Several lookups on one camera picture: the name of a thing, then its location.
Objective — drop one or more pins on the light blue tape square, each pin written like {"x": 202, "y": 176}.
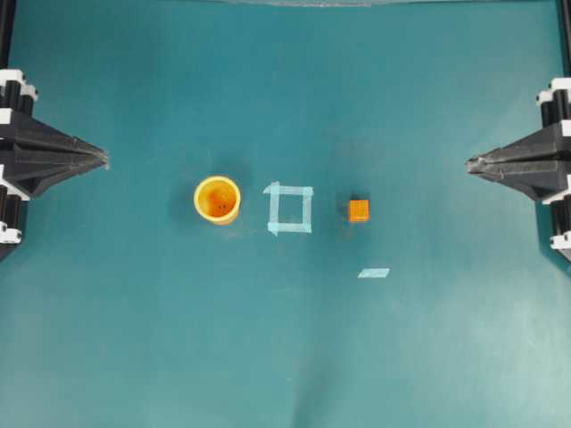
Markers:
{"x": 290, "y": 208}

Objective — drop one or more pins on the orange plastic cup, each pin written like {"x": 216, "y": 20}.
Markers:
{"x": 217, "y": 199}

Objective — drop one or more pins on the orange cube block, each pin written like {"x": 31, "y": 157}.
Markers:
{"x": 358, "y": 211}

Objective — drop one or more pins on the black left frame post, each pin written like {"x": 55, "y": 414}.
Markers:
{"x": 7, "y": 16}

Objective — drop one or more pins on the black right frame post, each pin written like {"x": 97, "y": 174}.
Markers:
{"x": 564, "y": 22}

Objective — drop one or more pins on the black frame post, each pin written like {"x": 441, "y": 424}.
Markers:
{"x": 564, "y": 22}
{"x": 7, "y": 16}

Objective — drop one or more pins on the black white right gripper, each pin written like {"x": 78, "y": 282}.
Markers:
{"x": 538, "y": 165}

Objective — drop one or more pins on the light blue tape strip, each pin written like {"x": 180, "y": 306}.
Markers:
{"x": 376, "y": 272}

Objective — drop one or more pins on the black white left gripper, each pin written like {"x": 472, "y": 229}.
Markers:
{"x": 28, "y": 174}

